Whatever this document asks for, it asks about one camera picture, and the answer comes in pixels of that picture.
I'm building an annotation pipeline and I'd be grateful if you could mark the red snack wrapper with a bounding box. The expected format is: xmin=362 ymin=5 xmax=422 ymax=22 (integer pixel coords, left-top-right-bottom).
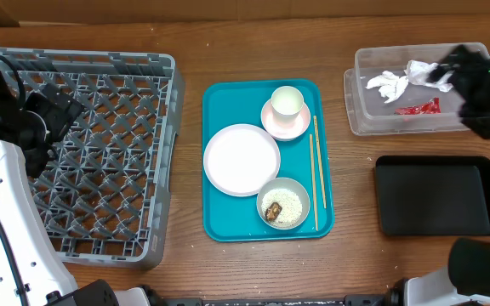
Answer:
xmin=395 ymin=97 xmax=441 ymax=116

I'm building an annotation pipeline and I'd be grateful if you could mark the white napkin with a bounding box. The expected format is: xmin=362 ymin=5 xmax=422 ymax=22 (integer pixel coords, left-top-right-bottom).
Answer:
xmin=365 ymin=60 xmax=453 ymax=104

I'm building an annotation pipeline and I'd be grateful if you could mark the pale green cup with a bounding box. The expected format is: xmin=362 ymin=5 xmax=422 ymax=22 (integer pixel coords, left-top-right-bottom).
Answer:
xmin=271 ymin=86 xmax=304 ymax=122

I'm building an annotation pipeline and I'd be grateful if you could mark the pink small bowl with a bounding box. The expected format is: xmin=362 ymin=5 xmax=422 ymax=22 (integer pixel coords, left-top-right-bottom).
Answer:
xmin=261 ymin=100 xmax=311 ymax=141

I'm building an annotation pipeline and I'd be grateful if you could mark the wooden chopstick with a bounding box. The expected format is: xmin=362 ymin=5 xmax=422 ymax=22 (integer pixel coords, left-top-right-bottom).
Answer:
xmin=313 ymin=116 xmax=327 ymax=209
xmin=309 ymin=133 xmax=318 ymax=231

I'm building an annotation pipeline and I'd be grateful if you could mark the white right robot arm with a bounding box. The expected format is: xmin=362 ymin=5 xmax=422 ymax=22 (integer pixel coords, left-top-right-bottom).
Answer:
xmin=382 ymin=44 xmax=490 ymax=306

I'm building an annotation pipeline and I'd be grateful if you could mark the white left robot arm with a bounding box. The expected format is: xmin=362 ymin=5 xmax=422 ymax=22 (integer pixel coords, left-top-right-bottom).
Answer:
xmin=0 ymin=55 xmax=157 ymax=306

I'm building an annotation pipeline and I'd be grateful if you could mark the grey plastic dish rack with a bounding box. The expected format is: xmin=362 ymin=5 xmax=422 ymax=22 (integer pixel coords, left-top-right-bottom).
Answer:
xmin=0 ymin=48 xmax=185 ymax=269

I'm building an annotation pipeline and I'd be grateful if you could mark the clear plastic bin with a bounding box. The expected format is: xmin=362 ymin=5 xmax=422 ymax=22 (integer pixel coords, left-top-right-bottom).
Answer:
xmin=344 ymin=43 xmax=468 ymax=136

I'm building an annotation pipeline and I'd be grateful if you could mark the black plastic tray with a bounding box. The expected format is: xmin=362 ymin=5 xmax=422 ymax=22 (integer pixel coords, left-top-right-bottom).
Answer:
xmin=374 ymin=156 xmax=490 ymax=236

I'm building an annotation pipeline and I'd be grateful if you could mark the white round plate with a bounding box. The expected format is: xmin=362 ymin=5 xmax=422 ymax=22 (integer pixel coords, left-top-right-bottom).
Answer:
xmin=203 ymin=123 xmax=281 ymax=197

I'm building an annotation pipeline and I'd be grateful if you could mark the teal plastic tray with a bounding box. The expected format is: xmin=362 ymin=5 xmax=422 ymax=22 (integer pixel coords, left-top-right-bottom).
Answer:
xmin=202 ymin=78 xmax=335 ymax=242

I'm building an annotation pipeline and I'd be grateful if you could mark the grey bowl with rice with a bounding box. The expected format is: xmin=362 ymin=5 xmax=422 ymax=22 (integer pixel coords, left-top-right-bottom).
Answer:
xmin=257 ymin=178 xmax=311 ymax=230

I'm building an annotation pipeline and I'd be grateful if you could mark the brown food piece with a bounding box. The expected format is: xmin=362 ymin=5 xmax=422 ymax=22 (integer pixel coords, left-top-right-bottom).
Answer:
xmin=265 ymin=202 xmax=282 ymax=222

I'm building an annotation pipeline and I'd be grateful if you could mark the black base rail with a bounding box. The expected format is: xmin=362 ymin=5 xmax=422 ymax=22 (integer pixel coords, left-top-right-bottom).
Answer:
xmin=150 ymin=294 xmax=389 ymax=306

